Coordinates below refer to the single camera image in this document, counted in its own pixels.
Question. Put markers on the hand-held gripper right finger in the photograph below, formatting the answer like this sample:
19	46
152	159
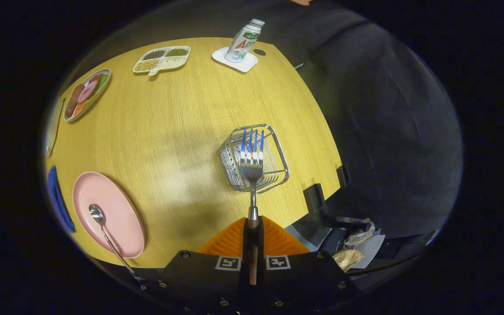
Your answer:
260	245

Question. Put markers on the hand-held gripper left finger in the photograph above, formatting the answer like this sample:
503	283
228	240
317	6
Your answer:
246	245

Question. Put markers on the black table clamp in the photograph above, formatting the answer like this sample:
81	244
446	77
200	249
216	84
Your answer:
314	197
343	176

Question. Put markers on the crumpled brown paper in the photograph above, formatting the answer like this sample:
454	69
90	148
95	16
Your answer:
348	259

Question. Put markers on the pink round plate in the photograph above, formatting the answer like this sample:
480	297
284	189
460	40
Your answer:
116	210

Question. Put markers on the white square coaster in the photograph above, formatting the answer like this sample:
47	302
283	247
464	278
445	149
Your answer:
245	65

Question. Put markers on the blue towel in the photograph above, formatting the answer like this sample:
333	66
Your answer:
57	197

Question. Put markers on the white divided grain tray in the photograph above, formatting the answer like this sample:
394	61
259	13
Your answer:
171	63

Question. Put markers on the white labelled drink bottle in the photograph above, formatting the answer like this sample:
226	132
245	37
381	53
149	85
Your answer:
243	39

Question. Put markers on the grey oval food plate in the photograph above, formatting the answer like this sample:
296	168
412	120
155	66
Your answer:
99	97

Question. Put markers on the orange toy carrot slice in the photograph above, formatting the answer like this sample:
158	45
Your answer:
78	109

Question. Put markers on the green toy lettuce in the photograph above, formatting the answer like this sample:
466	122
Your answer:
103	81

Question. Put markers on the pink toy ham slice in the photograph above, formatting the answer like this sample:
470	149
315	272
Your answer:
88	92

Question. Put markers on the brown toy meat slab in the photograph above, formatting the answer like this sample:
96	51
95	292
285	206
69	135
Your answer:
71	105

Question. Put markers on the dark toy meat patty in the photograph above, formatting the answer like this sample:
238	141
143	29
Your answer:
95	79

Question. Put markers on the white toaster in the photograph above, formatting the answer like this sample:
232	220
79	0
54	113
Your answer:
51	131

